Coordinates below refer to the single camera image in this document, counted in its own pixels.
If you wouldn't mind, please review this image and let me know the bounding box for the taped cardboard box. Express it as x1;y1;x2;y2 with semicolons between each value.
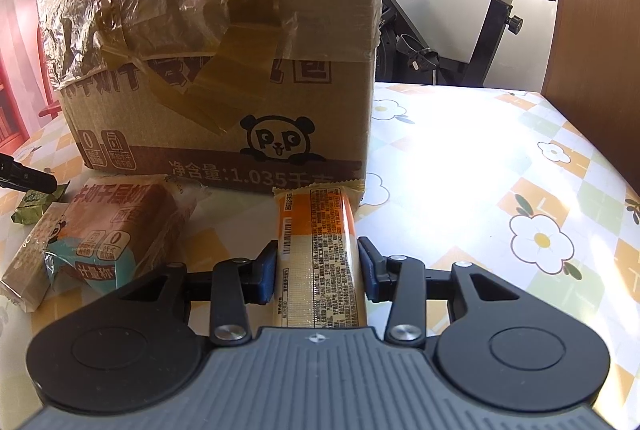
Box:
37;0;382;193

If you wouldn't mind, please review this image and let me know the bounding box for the green snack packet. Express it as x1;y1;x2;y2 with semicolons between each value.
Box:
11;183;70;225

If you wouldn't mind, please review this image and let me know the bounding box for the checkered floral tablecloth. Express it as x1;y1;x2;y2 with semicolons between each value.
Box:
1;84;639;429

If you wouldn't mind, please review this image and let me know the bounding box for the wooden headboard panel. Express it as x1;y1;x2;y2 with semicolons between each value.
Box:
542;0;639;188

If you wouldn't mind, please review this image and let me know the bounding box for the orange snack bar wrapper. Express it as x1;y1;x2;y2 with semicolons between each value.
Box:
273;180;367;328

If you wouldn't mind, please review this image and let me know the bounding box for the brown small snack packet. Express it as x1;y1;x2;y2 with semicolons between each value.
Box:
1;202;68;313

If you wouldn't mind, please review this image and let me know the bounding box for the teal cake snack pack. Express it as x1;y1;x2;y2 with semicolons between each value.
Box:
43;174;208;294

